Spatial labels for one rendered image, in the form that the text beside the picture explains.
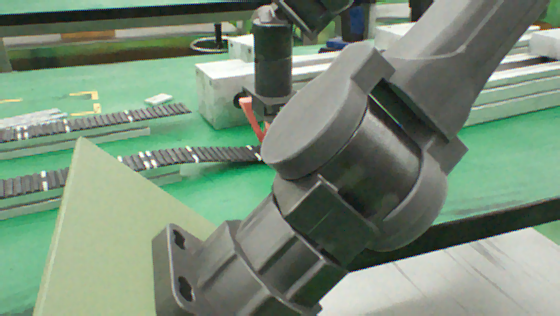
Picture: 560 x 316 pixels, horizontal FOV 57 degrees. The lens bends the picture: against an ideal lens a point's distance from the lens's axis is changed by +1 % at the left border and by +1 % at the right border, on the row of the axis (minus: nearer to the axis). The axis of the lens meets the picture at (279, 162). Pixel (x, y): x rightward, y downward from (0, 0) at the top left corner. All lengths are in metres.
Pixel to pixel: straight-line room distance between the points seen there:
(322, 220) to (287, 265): 0.03
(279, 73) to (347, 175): 0.45
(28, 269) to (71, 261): 0.35
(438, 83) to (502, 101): 0.72
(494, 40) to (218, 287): 0.23
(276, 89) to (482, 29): 0.44
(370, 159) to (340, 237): 0.05
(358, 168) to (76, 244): 0.16
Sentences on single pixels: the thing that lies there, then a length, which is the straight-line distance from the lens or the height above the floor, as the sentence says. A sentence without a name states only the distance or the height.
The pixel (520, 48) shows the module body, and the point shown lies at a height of 0.84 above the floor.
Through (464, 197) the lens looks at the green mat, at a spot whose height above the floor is 0.78.
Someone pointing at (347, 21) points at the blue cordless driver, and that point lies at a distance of 1.26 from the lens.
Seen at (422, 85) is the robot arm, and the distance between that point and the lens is 0.33.
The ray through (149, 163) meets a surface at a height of 0.81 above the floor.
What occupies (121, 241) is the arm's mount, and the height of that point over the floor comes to 0.95.
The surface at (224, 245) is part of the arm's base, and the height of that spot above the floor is 0.95.
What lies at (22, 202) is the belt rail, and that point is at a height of 0.80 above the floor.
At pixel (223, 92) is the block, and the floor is 0.85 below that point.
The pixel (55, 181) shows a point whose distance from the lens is 0.73.
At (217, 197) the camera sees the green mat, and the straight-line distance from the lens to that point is 0.70.
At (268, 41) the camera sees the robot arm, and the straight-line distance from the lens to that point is 0.73.
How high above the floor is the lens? 1.13
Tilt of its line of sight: 27 degrees down
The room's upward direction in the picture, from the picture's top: straight up
